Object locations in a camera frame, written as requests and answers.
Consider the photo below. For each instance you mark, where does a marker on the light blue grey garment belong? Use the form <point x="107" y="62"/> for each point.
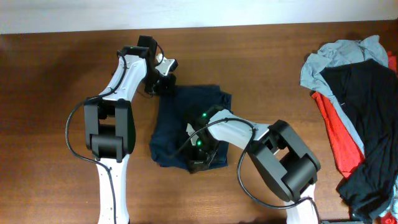
<point x="341" y="52"/>

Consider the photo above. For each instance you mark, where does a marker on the dark navy blue shorts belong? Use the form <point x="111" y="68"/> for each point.
<point x="175" y="112"/>

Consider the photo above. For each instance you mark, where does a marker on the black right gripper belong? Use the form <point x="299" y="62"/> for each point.
<point x="196" y="162"/>

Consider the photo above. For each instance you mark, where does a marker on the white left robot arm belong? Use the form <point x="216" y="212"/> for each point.
<point x="110" y="132"/>

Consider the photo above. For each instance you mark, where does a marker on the red garment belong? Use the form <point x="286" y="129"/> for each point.
<point x="347" y="154"/>

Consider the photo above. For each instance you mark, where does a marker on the black garment in pile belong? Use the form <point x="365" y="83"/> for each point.
<point x="367" y="94"/>

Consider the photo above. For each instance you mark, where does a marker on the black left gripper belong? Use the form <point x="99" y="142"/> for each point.
<point x="166" y="89"/>

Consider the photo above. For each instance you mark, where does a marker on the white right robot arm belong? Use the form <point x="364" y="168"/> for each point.
<point x="285" y="163"/>

